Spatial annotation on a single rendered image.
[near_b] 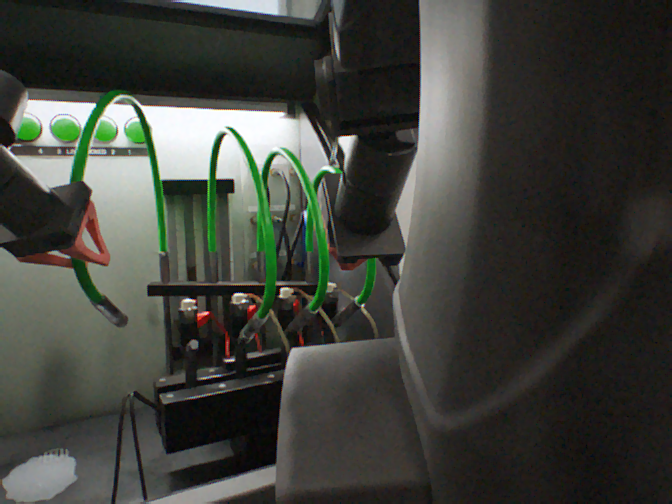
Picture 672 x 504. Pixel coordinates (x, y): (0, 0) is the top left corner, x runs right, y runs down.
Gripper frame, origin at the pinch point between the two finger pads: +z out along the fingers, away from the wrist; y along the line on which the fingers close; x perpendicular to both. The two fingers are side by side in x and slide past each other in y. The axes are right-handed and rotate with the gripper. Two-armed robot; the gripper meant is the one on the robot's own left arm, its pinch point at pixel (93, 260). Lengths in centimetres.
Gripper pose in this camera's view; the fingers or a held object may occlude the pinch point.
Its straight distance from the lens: 67.9
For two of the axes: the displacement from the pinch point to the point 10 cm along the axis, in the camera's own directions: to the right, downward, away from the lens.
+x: 0.1, 8.2, -5.7
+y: -9.6, 1.7, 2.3
